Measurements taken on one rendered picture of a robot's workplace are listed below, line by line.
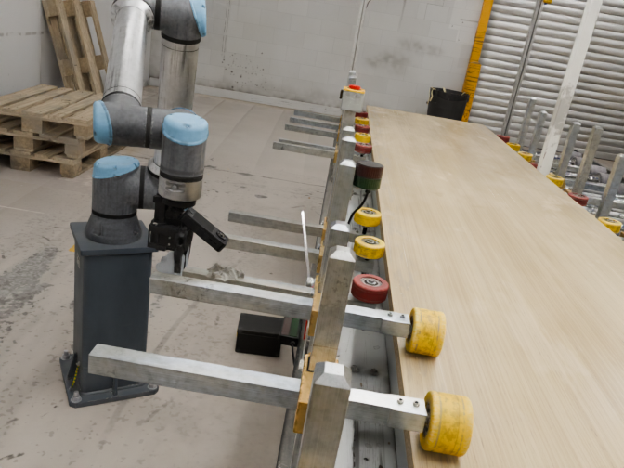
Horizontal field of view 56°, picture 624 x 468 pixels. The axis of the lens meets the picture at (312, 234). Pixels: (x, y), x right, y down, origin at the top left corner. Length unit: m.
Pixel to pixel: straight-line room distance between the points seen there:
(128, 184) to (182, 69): 0.44
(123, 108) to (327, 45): 7.89
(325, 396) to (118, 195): 1.58
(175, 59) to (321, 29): 7.35
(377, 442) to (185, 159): 0.71
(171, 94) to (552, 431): 1.40
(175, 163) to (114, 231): 0.90
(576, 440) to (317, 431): 0.53
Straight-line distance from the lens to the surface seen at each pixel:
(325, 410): 0.56
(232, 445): 2.18
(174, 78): 1.87
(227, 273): 1.31
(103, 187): 2.05
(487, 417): 0.98
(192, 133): 1.20
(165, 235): 1.29
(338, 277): 0.77
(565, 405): 1.09
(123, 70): 1.47
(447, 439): 0.83
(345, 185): 1.24
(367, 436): 1.32
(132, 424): 2.24
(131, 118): 1.32
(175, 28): 1.81
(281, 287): 1.30
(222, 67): 9.30
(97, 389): 2.35
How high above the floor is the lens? 1.44
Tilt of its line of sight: 21 degrees down
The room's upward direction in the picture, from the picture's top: 10 degrees clockwise
